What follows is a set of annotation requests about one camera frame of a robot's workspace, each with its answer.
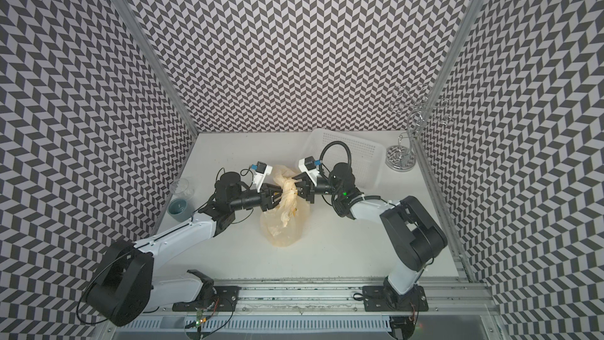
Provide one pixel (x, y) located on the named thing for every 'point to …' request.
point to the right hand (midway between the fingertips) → (286, 188)
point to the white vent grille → (267, 324)
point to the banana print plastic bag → (287, 223)
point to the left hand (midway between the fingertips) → (288, 195)
